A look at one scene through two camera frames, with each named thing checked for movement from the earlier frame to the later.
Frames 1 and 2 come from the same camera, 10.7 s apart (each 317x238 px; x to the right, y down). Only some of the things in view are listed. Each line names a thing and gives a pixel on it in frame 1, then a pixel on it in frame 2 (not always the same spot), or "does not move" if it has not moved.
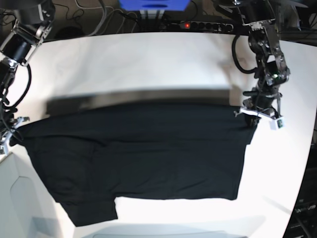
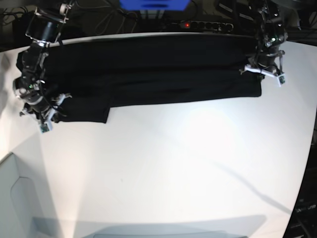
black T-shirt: x=89 y=159 -> x=93 y=75
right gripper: x=264 y=101 -> x=267 y=60
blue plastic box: x=154 y=5 does not move
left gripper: x=6 y=135 -> x=37 y=99
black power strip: x=206 y=26 does not move
